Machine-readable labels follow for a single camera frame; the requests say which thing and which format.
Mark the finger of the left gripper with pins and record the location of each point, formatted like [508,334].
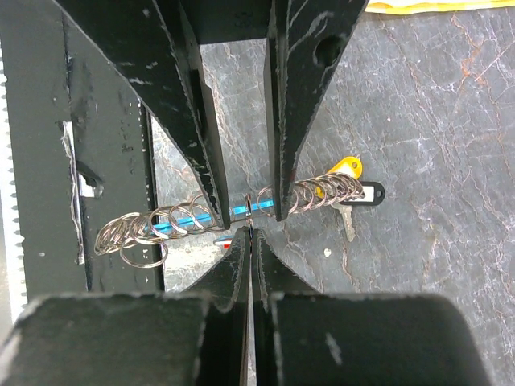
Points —
[152,46]
[304,45]

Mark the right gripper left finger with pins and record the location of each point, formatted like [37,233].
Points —
[227,282]

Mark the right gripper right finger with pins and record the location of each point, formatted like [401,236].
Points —
[270,274]

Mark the red key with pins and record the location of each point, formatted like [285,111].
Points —
[224,241]

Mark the blue keyring with metal rings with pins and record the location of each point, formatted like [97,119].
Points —
[191,218]

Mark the black key tag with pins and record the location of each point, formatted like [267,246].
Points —
[374,193]

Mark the yellow key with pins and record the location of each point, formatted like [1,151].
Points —
[343,180]

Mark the orange checkered cloth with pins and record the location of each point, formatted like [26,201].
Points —
[409,7]

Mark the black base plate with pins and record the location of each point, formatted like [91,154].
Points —
[82,154]

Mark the grey cable duct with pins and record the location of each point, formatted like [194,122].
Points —
[15,273]

